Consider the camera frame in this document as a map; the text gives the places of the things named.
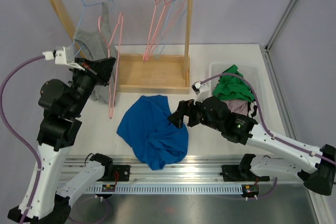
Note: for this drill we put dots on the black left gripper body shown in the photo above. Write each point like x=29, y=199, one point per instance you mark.
x=85, y=82

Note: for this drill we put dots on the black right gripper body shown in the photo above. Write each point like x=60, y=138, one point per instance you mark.
x=197, y=115

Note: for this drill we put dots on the mauve pink tank top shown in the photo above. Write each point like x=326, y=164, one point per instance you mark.
x=238, y=106

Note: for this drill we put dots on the green tank top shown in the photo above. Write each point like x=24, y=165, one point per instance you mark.
x=233, y=88

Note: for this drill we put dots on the blue tank top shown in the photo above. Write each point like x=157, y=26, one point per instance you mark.
x=154, y=140

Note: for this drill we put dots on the pink wire hanger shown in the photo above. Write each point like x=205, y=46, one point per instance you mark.
x=160, y=7

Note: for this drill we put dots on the light blue wire hanger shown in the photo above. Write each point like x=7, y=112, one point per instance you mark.
x=166, y=22

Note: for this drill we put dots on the black white striped tank top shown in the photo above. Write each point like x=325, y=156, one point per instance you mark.
x=252, y=107

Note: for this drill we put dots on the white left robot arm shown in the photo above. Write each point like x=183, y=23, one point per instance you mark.
x=62, y=104

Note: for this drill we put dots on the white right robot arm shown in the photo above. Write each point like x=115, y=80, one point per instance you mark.
x=311, y=165

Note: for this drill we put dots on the grey tank top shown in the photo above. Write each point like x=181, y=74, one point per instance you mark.
x=93, y=45

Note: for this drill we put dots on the light blue hanger far left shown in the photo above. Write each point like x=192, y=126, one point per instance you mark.
x=88, y=20

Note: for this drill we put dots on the wooden clothes rack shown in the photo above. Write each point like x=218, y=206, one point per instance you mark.
x=170, y=74

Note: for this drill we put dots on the white perforated plastic basket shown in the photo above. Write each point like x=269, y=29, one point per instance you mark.
x=250, y=74

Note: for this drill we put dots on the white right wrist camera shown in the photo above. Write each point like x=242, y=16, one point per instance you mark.
x=201, y=90

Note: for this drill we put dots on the aluminium mounting rail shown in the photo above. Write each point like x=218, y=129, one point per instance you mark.
x=205, y=169

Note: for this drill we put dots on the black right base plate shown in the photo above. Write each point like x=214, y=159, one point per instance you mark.
x=232, y=173

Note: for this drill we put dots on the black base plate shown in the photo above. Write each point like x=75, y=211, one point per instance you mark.
x=119, y=173
x=232, y=173

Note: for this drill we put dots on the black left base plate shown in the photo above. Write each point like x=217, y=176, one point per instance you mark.
x=119, y=173

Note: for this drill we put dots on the aluminium corner frame post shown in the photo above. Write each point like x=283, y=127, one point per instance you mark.
x=281, y=24

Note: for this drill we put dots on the white slotted cable duct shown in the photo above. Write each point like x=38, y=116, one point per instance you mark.
x=172, y=189

